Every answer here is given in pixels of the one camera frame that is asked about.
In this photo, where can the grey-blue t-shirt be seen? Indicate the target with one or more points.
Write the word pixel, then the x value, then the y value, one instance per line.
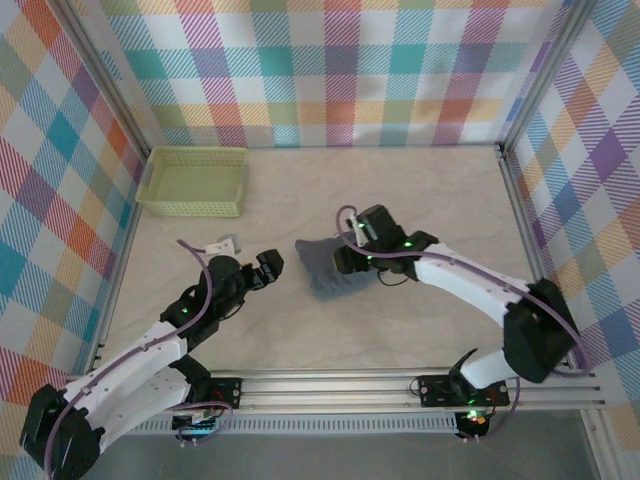
pixel 320 275

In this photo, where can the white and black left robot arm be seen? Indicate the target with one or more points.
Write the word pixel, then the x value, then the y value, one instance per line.
pixel 130 370

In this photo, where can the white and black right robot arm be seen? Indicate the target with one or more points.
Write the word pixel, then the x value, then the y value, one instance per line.
pixel 470 285

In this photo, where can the light green plastic basket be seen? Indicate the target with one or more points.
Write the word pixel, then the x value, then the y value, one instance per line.
pixel 195 185

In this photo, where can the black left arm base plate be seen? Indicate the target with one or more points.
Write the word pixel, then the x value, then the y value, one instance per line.
pixel 227 392

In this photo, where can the aluminium side base rail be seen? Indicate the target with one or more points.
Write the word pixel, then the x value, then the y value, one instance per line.
pixel 525 225
pixel 122 250

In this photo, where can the long aluminium mounting rail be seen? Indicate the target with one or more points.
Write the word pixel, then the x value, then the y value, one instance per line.
pixel 325 390

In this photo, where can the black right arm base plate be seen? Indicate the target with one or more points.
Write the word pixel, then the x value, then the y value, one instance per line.
pixel 435 390

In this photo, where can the aluminium frame post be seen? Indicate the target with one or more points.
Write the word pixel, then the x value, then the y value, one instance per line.
pixel 112 75
pixel 542 75

